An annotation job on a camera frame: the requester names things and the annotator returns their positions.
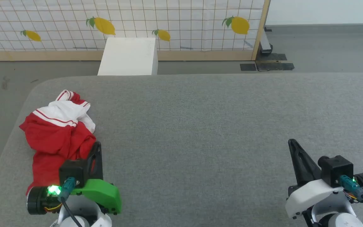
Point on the white cube box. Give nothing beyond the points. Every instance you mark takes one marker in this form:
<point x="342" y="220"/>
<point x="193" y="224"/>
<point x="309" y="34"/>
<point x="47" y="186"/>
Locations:
<point x="128" y="56"/>

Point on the grey metal partition foot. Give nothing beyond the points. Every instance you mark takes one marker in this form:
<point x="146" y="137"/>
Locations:
<point x="265" y="44"/>

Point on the red and white shirt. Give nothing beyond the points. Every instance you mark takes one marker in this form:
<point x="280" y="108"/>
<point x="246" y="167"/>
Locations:
<point x="54" y="142"/>

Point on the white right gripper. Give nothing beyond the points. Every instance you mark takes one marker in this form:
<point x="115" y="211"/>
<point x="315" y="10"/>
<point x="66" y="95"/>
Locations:
<point x="310" y="194"/>

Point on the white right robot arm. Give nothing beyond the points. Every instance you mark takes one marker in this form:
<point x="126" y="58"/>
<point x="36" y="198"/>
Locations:
<point x="339" y="211"/>

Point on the small black floor patch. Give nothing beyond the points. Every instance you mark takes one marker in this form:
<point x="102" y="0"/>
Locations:
<point x="248" y="67"/>

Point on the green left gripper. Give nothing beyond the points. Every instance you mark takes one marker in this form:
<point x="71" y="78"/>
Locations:
<point x="104" y="194"/>

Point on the lemon print partition screen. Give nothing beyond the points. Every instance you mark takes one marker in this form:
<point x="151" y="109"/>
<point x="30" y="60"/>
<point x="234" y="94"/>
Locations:
<point x="58" y="19"/>

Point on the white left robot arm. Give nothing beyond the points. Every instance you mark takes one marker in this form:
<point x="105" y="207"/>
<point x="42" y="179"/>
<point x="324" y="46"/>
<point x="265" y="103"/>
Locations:
<point x="83" y="209"/>

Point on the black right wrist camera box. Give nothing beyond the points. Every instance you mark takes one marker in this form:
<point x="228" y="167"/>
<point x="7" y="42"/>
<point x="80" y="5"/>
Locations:
<point x="337" y="168"/>

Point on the large black floor plate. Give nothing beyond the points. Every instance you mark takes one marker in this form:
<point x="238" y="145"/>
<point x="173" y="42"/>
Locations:
<point x="274" y="65"/>

